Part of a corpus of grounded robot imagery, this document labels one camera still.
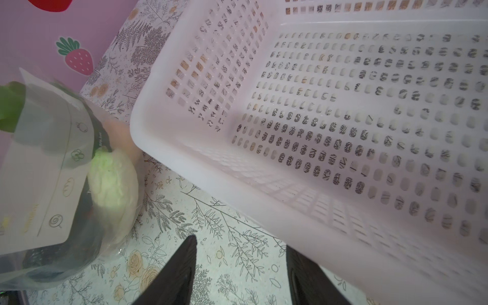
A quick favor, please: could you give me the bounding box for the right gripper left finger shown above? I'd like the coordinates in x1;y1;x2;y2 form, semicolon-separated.
134;235;197;305

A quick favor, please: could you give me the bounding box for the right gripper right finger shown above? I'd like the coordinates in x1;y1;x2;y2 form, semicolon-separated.
286;245;350;305

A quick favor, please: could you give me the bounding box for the dark purple eggplant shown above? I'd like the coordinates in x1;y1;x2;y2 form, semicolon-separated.
23;182;104;283

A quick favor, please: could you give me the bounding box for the white chinese cabbage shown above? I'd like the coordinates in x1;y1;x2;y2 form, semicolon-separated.
87;147;139;244

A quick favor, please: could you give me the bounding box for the clear zip bag blue zipper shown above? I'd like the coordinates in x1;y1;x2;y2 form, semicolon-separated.
1;69;144;291

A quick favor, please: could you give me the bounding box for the white plastic perforated basket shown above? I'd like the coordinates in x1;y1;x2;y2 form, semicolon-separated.
130;1;487;304

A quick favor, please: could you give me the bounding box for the dark black avocado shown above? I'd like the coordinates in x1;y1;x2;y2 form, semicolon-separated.
0;81;26;133

